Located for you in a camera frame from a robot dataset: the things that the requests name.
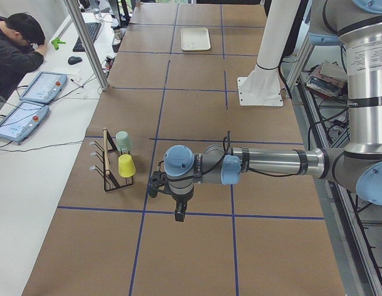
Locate black wire cup rack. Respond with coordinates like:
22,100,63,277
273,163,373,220
89,128,134,193

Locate black computer mouse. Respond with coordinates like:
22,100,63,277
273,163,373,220
67,56,83,65

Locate green cup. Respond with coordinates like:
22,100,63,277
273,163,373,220
115,131,132,154

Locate metal cup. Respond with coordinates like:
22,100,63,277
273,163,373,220
114,30,122,40

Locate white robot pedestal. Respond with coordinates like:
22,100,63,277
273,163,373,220
237,0,307,107

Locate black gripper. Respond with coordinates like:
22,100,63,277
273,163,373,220
148,171,187,222

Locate stack of books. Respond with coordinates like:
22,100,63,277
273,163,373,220
306,61,347,97

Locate black keyboard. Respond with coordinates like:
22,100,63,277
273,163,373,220
72,22,102,52

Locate cream bear tray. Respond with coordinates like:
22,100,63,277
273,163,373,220
181,27,211,51

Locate green clamp tool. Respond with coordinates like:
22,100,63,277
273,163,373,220
51,37,66,50

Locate teach pendant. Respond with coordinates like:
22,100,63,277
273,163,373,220
20,72,68,104
0,101,50,142

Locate yellow cup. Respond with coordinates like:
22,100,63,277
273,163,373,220
118,154,136,178

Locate seated person in black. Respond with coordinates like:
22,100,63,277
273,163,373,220
0,13,47,102

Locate far teach pendant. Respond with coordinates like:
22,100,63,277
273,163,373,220
20,72,68,104

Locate aluminium frame post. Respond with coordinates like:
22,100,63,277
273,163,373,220
64,0,109,91

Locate near teach pendant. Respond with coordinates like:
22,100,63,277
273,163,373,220
0,101,50,142

